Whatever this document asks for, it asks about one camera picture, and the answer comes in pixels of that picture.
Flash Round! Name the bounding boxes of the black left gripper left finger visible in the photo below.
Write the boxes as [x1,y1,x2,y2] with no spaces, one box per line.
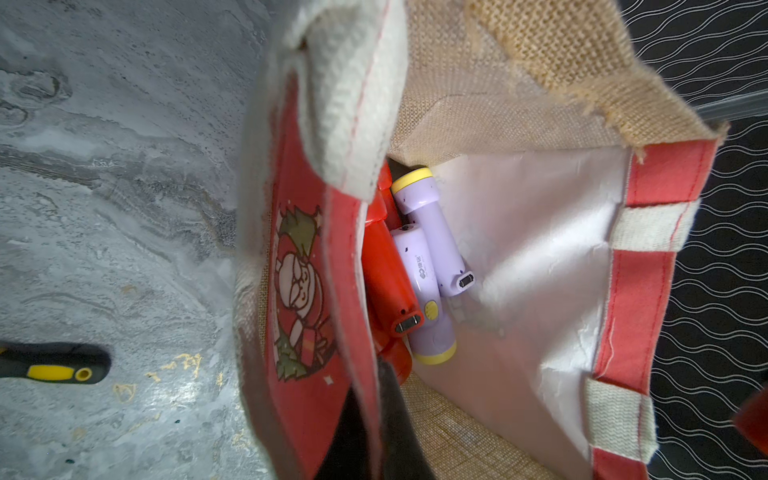
[314,389,368,480]

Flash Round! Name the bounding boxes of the yellow black screwdriver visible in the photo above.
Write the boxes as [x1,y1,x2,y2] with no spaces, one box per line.
[1,342,112,385]

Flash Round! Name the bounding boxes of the red flashlight long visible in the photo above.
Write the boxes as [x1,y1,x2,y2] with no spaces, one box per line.
[367,301,412,386]

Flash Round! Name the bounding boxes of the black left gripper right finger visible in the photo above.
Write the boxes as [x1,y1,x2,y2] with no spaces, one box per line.
[377,359,435,480]

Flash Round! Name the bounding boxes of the purple flashlight yellow rim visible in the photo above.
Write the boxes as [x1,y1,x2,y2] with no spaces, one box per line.
[391,167,475,297]

